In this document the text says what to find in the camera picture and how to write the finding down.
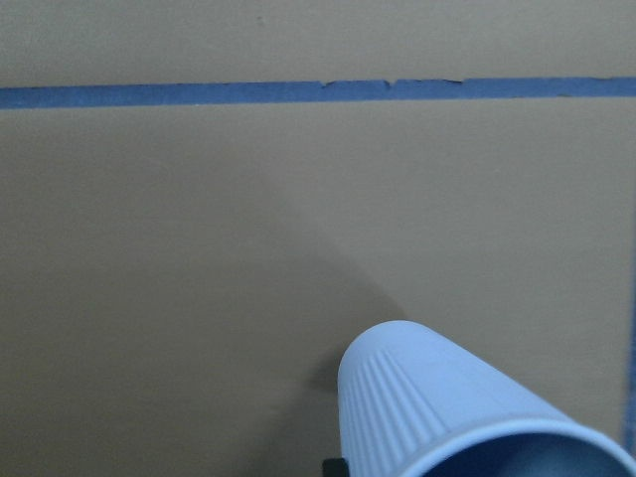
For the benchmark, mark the light blue ribbed cup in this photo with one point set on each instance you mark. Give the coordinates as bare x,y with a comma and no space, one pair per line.
413,403

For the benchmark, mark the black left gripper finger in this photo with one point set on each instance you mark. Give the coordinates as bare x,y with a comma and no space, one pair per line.
334,467

